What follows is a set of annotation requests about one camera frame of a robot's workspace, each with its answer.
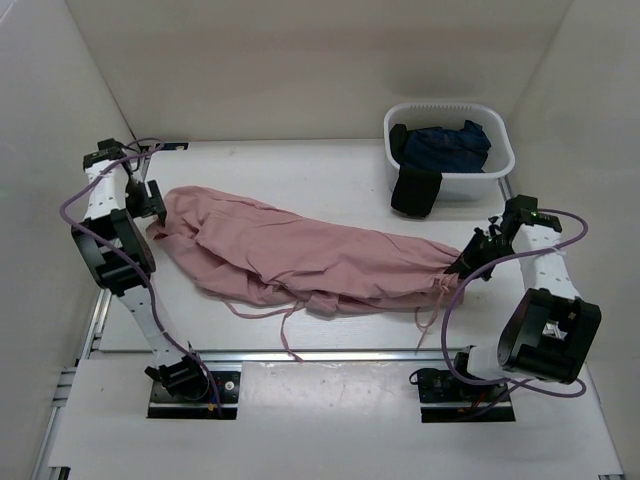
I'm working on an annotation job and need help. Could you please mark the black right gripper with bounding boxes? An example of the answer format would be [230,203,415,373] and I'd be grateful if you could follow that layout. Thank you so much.
[443,227,517,281]

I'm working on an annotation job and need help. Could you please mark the pink trousers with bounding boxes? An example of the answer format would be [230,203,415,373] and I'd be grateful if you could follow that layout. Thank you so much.
[145,186,461,320]

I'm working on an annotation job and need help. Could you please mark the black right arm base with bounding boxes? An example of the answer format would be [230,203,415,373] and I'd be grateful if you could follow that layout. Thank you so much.
[409,368,516,424]

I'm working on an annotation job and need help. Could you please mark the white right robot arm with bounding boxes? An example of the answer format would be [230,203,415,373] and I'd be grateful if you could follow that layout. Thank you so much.
[444,195,602,400]

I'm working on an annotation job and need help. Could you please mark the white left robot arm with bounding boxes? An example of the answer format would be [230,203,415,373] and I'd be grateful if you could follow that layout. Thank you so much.
[60,138,210,401]

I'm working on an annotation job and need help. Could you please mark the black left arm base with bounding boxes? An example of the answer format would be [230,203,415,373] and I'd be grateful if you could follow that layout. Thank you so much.
[145,356,241,420]

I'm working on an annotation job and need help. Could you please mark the black trousers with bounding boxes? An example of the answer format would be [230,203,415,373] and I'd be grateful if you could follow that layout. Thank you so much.
[389,124,442,219]

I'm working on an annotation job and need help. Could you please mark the dark blue trousers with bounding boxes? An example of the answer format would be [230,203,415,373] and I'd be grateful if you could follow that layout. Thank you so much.
[402,120,492,174]

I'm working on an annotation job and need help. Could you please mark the white plastic basket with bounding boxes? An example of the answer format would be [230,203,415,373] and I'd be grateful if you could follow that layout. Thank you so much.
[383,101,516,201]

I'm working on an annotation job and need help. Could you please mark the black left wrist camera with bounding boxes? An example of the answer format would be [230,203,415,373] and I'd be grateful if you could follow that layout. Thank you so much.
[97,138,124,156]

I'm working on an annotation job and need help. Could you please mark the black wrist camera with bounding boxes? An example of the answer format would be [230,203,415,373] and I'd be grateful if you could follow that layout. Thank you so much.
[502,195,538,222]
[97,138,124,156]

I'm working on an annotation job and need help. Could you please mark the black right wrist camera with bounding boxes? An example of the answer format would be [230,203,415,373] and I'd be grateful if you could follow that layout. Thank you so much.
[502,195,538,222]

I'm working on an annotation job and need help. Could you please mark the aluminium right rail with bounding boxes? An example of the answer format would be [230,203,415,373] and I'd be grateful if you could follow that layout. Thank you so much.
[499,177,514,200]

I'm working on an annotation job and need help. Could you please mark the aluminium rail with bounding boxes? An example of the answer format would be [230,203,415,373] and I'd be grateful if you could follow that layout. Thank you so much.
[201,349,444,363]
[77,144,153,359]
[499,177,514,200]

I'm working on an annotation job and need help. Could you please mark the aluminium front rail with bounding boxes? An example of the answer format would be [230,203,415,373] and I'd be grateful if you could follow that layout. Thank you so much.
[201,349,444,363]

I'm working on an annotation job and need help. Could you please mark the aluminium left rail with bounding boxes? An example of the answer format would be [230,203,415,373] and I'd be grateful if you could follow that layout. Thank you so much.
[77,144,153,359]

